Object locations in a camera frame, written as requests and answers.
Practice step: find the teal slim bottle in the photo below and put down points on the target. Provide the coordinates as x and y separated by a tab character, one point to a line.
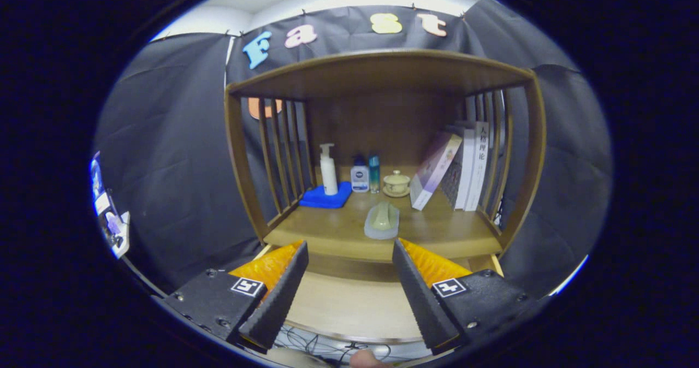
374	174

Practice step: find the wooden countertop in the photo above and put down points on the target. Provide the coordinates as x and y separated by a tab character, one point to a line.
338	231

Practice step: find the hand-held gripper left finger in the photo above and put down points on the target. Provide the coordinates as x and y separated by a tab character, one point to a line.
284	291

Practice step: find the white pump bottle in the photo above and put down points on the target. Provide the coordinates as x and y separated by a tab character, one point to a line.
329	177

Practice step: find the blue folded cloth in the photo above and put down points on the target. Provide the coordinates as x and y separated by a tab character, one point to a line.
319	199

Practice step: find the plain white book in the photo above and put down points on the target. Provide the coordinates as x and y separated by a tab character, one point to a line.
466	171

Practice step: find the purple and white book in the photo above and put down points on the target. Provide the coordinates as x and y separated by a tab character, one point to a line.
434	174

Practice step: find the white book with printed spine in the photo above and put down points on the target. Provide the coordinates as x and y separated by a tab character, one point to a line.
478	166

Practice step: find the white lotion bottle blue cap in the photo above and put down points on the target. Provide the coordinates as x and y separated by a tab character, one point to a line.
360	179

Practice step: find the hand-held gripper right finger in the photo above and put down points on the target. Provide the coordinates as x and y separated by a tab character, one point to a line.
420	297

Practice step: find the wooden drawer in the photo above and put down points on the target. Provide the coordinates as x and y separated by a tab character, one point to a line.
349	302

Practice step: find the wooden slatted shelf frame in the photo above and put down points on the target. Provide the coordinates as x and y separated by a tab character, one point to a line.
382	70

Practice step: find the cream lidded tea cup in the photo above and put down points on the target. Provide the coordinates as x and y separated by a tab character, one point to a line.
396	184

